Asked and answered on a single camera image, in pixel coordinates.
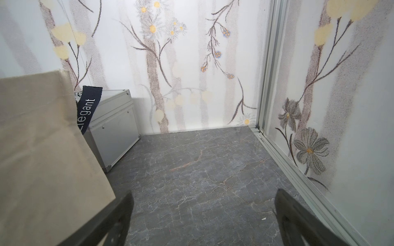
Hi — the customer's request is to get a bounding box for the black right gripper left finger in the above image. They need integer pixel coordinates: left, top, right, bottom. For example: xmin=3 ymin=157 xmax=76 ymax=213
xmin=59 ymin=191 xmax=134 ymax=246

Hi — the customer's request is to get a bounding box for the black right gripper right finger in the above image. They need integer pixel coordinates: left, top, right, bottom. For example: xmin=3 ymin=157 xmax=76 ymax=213
xmin=275 ymin=189 xmax=347 ymax=246

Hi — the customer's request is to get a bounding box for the beige canvas shopping bag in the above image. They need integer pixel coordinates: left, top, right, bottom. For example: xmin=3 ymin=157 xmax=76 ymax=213
xmin=1 ymin=70 xmax=115 ymax=246

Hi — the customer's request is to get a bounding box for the silver aluminium case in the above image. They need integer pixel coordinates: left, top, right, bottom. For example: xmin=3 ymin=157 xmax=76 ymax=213
xmin=75 ymin=86 xmax=141 ymax=173

